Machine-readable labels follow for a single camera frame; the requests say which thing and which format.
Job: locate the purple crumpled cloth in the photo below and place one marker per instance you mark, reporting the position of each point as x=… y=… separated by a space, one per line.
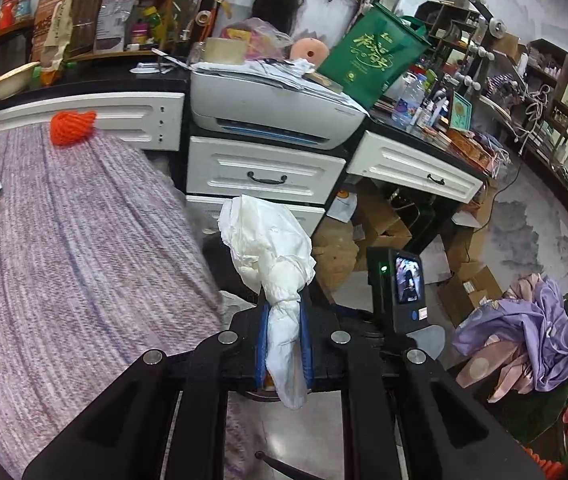
x=534 y=335

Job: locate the wooden shelf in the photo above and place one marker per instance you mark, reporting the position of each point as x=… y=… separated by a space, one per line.
x=133 y=52

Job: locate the green paper bag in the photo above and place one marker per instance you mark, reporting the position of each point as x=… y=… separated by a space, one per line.
x=374 y=55

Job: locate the white printer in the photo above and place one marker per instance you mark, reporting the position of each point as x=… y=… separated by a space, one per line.
x=274 y=105

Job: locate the cream bowl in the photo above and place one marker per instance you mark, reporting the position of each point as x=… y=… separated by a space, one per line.
x=11 y=81

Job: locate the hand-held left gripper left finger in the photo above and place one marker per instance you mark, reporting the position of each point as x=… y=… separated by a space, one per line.
x=262 y=350

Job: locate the teal framed picture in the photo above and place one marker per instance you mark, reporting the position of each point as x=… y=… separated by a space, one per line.
x=459 y=111

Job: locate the clear plastic bag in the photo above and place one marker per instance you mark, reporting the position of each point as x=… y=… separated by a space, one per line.
x=259 y=35

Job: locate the white plastic bag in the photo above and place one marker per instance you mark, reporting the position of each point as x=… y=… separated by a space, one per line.
x=269 y=260

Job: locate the clear water bottle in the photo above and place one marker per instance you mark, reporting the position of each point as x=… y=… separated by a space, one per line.
x=409 y=97

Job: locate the brown cardboard box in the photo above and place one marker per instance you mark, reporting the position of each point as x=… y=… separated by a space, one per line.
x=469 y=285
x=381 y=220

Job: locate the yellow lidded bottle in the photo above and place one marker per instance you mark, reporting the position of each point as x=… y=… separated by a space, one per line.
x=151 y=17

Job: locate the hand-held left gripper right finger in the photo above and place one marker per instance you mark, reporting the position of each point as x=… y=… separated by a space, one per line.
x=307 y=350

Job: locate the brown paper bag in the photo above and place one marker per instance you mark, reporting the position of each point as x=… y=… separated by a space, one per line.
x=56 y=35

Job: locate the dark wall shelf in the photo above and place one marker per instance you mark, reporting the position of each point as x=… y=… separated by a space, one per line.
x=564 y=110

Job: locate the red can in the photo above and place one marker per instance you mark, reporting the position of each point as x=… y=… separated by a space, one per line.
x=8 y=7

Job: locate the orange foam net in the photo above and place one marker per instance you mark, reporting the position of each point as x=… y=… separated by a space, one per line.
x=71 y=127

